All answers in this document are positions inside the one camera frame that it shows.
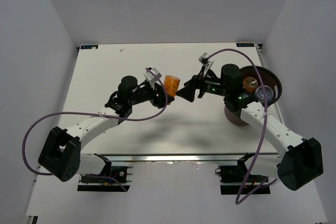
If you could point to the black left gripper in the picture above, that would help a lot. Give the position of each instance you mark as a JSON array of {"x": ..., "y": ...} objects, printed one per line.
[{"x": 157, "y": 102}]

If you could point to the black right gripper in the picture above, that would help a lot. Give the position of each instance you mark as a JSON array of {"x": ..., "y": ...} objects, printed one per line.
[{"x": 188, "y": 92}]

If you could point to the orange bottle with patterned label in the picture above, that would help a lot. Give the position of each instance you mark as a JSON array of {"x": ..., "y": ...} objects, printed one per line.
[{"x": 171, "y": 84}]

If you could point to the orange bottle with barcode label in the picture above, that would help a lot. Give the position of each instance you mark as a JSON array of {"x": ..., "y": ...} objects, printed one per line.
[{"x": 250, "y": 84}]

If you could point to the clear bottle with blue label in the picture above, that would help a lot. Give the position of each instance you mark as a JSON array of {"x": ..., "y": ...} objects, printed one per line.
[{"x": 264, "y": 93}]

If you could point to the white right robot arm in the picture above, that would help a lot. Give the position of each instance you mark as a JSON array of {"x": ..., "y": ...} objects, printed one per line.
[{"x": 299, "y": 161}]

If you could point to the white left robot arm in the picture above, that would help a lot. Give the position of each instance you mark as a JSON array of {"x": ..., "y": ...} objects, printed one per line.
[{"x": 61, "y": 154}]

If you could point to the dark brown round bin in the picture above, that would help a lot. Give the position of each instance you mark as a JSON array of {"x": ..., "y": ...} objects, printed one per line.
[{"x": 269, "y": 79}]

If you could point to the blue sticker right corner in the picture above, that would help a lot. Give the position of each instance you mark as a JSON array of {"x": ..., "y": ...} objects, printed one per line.
[{"x": 244, "y": 44}]

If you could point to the blue sticker corner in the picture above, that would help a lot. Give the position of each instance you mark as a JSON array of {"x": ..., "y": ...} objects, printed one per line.
[
  {"x": 244, "y": 44},
  {"x": 88, "y": 47}
]

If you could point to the blue sticker left corner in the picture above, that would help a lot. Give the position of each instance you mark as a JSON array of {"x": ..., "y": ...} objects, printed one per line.
[{"x": 88, "y": 47}]

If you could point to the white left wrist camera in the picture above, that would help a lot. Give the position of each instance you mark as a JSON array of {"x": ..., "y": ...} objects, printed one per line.
[{"x": 152, "y": 76}]

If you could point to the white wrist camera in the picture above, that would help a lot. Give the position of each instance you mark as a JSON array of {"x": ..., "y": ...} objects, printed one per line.
[
  {"x": 152, "y": 76},
  {"x": 206, "y": 63}
]

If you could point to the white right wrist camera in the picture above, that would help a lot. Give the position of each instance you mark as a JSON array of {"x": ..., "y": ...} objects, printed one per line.
[{"x": 206, "y": 63}]

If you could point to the aluminium table front rail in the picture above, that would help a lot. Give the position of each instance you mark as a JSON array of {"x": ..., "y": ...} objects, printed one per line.
[{"x": 172, "y": 158}]

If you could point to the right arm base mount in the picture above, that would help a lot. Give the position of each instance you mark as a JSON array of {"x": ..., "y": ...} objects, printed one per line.
[{"x": 231, "y": 177}]

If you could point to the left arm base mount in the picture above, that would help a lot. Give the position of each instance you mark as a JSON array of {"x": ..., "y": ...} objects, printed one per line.
[{"x": 110, "y": 175}]

